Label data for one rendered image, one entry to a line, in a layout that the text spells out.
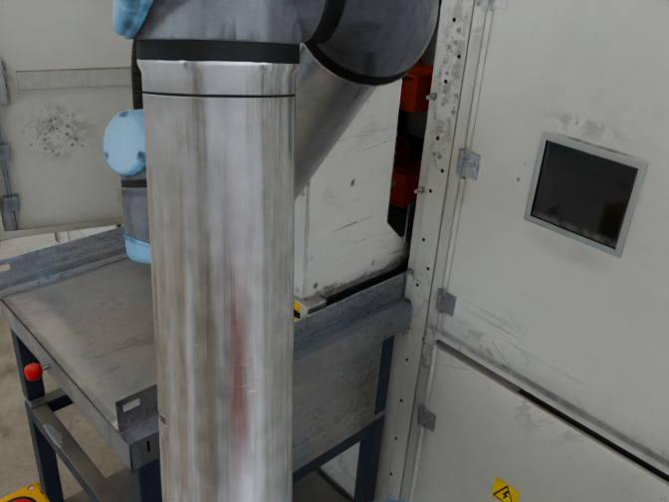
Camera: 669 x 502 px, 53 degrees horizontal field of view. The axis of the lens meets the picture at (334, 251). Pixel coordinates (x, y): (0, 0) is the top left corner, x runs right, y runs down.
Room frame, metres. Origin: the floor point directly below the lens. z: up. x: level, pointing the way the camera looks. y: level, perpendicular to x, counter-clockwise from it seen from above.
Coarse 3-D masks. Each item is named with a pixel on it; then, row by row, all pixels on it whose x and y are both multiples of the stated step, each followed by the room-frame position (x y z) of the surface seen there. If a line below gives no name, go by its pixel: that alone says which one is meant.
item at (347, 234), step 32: (384, 96) 1.25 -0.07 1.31; (352, 128) 1.20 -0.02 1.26; (384, 128) 1.26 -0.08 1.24; (352, 160) 1.20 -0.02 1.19; (384, 160) 1.27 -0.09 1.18; (320, 192) 1.15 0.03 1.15; (352, 192) 1.21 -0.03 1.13; (384, 192) 1.27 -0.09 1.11; (320, 224) 1.15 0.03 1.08; (352, 224) 1.21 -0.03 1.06; (384, 224) 1.28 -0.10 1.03; (320, 256) 1.15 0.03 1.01; (352, 256) 1.22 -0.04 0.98; (384, 256) 1.29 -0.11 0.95; (320, 288) 1.16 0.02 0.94
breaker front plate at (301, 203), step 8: (304, 192) 1.14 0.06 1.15; (296, 200) 1.15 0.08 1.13; (304, 200) 1.14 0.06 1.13; (296, 208) 1.15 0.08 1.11; (304, 208) 1.14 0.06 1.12; (296, 216) 1.15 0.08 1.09; (304, 216) 1.14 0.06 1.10; (296, 224) 1.15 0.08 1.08; (304, 224) 1.13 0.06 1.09; (296, 232) 1.15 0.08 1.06; (304, 232) 1.13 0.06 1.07; (296, 240) 1.15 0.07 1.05; (304, 240) 1.13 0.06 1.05; (296, 248) 1.15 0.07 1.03; (304, 248) 1.13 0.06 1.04; (296, 256) 1.15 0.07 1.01; (304, 256) 1.13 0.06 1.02; (296, 264) 1.15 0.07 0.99; (304, 264) 1.13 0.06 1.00; (296, 272) 1.15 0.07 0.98; (304, 272) 1.13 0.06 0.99; (296, 280) 1.15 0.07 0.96; (304, 280) 1.13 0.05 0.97; (296, 288) 1.14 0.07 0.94
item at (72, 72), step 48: (0, 0) 1.51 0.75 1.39; (48, 0) 1.55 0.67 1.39; (96, 0) 1.60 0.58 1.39; (0, 48) 1.50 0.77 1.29; (48, 48) 1.54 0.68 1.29; (96, 48) 1.59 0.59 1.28; (0, 96) 1.47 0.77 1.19; (48, 96) 1.54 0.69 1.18; (96, 96) 1.59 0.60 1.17; (0, 144) 1.47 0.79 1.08; (48, 144) 1.53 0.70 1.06; (96, 144) 1.58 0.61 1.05; (0, 192) 1.48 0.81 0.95; (48, 192) 1.52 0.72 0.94; (96, 192) 1.58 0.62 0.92
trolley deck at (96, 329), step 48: (48, 288) 1.23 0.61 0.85; (96, 288) 1.24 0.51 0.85; (144, 288) 1.26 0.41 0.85; (48, 336) 1.06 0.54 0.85; (96, 336) 1.07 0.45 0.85; (144, 336) 1.08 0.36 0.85; (336, 336) 1.13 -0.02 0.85; (384, 336) 1.21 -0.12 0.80; (96, 384) 0.93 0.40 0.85; (144, 384) 0.94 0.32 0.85; (144, 432) 0.82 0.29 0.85
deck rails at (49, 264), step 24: (72, 240) 1.33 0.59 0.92; (96, 240) 1.37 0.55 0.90; (120, 240) 1.41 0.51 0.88; (0, 264) 1.22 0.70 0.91; (24, 264) 1.25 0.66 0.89; (48, 264) 1.29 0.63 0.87; (72, 264) 1.32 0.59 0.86; (96, 264) 1.34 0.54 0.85; (0, 288) 1.21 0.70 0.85; (24, 288) 1.22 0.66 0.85; (384, 288) 1.24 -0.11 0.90; (336, 312) 1.15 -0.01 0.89; (360, 312) 1.20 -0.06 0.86; (312, 336) 1.10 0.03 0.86; (120, 408) 0.82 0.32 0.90; (144, 408) 0.84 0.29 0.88; (120, 432) 0.81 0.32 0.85
